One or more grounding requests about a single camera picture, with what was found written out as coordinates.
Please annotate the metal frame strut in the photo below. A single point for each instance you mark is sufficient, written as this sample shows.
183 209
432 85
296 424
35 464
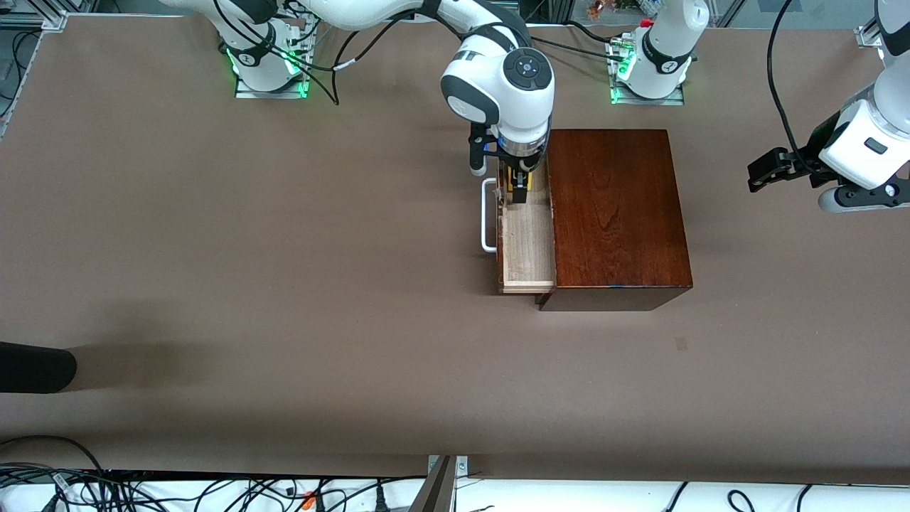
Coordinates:
435 491

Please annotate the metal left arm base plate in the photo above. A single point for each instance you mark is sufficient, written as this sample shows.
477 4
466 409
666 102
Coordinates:
622 99

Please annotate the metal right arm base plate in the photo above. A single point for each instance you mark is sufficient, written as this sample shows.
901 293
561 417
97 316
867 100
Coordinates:
245 92

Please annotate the metal corner bracket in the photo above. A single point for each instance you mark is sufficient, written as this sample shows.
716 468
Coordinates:
869 35

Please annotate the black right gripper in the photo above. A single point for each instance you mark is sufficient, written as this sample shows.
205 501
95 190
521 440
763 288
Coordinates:
517 177

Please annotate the yellow wooden block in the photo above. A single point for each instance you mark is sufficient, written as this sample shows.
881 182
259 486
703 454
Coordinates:
531 179

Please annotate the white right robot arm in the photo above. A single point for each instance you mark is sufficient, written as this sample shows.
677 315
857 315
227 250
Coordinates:
512 99

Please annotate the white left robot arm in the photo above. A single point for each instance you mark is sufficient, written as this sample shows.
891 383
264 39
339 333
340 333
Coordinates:
668 50

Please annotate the black ribbed cylinder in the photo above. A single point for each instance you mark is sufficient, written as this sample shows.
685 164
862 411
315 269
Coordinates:
35 367

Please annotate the aluminium frame corner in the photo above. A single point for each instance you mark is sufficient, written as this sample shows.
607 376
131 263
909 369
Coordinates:
43 18

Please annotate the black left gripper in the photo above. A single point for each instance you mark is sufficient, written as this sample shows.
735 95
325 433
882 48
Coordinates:
808 156

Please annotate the dark wooden cabinet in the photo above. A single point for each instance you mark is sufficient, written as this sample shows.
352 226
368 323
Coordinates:
618 213

